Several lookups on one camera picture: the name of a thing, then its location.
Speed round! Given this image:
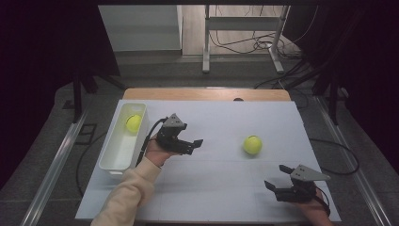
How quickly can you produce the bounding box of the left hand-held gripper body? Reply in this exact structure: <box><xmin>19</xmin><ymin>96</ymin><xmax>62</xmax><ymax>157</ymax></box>
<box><xmin>155</xmin><ymin>112</ymin><xmax>196</xmax><ymax>156</ymax></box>

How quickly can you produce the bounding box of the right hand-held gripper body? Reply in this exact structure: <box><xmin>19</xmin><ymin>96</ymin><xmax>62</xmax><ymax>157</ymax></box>
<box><xmin>273</xmin><ymin>164</ymin><xmax>332</xmax><ymax>204</ymax></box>

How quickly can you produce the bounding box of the yellow tennis ball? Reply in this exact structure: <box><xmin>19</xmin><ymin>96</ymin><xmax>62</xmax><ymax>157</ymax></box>
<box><xmin>125</xmin><ymin>114</ymin><xmax>143</xmax><ymax>134</ymax></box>
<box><xmin>243</xmin><ymin>135</ymin><xmax>263</xmax><ymax>155</ymax></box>

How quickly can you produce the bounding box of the white plastic bin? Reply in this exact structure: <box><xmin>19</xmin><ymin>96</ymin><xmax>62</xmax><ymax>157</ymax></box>
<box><xmin>98</xmin><ymin>102</ymin><xmax>151</xmax><ymax>175</ymax></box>

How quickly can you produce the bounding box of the person's left hand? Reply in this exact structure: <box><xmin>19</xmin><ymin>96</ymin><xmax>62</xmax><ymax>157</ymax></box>
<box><xmin>144</xmin><ymin>137</ymin><xmax>182</xmax><ymax>168</ymax></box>

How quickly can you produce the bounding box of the person's right hand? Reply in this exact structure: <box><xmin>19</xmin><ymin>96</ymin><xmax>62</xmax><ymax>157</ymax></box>
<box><xmin>290</xmin><ymin>187</ymin><xmax>334</xmax><ymax>226</ymax></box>

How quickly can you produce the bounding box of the white table sheet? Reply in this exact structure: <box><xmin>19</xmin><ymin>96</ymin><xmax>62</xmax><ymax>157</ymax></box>
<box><xmin>74</xmin><ymin>99</ymin><xmax>343</xmax><ymax>223</ymax></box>

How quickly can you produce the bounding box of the wooden table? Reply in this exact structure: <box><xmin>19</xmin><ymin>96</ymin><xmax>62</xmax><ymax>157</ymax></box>
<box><xmin>121</xmin><ymin>88</ymin><xmax>292</xmax><ymax>103</ymax></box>

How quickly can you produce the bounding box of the black tripod stand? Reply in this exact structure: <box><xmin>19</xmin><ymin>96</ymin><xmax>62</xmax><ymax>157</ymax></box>
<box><xmin>281</xmin><ymin>59</ymin><xmax>350</xmax><ymax>126</ymax></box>
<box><xmin>61</xmin><ymin>69</ymin><xmax>127</xmax><ymax>124</ymax></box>

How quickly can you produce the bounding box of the white cabinet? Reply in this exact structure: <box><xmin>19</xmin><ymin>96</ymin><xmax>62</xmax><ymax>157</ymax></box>
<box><xmin>97</xmin><ymin>4</ymin><xmax>184</xmax><ymax>53</ymax></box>

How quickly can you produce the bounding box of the dark curtain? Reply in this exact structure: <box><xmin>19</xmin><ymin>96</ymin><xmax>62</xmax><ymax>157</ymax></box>
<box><xmin>283</xmin><ymin>0</ymin><xmax>399</xmax><ymax>177</ymax></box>
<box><xmin>0</xmin><ymin>0</ymin><xmax>120</xmax><ymax>190</ymax></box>

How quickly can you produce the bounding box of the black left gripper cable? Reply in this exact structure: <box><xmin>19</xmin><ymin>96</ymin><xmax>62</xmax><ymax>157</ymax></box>
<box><xmin>135</xmin><ymin>116</ymin><xmax>169</xmax><ymax>168</ymax></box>

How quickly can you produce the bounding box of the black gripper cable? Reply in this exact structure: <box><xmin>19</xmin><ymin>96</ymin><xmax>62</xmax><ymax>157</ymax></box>
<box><xmin>135</xmin><ymin>116</ymin><xmax>169</xmax><ymax>168</ymax></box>
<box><xmin>314</xmin><ymin>186</ymin><xmax>332</xmax><ymax>218</ymax></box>

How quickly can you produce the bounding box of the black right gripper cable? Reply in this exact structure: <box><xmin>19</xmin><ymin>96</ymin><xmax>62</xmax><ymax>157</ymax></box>
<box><xmin>314</xmin><ymin>186</ymin><xmax>332</xmax><ymax>218</ymax></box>

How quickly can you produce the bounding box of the metal floor rail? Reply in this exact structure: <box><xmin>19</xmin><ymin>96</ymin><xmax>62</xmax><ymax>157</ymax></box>
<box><xmin>20</xmin><ymin>109</ymin><xmax>89</xmax><ymax>226</ymax></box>
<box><xmin>314</xmin><ymin>96</ymin><xmax>393</xmax><ymax>226</ymax></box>

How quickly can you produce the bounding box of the black floor cable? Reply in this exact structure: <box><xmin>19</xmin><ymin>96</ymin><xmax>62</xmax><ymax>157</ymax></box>
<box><xmin>75</xmin><ymin>131</ymin><xmax>108</xmax><ymax>199</ymax></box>
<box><xmin>308</xmin><ymin>137</ymin><xmax>361</xmax><ymax>176</ymax></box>

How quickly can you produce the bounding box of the bundle of black floor cables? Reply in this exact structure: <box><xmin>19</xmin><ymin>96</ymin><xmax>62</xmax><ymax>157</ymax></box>
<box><xmin>208</xmin><ymin>30</ymin><xmax>303</xmax><ymax>60</ymax></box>

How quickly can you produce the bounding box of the grey metal stand frame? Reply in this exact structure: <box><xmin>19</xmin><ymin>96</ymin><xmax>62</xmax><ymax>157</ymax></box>
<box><xmin>201</xmin><ymin>4</ymin><xmax>292</xmax><ymax>75</ymax></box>

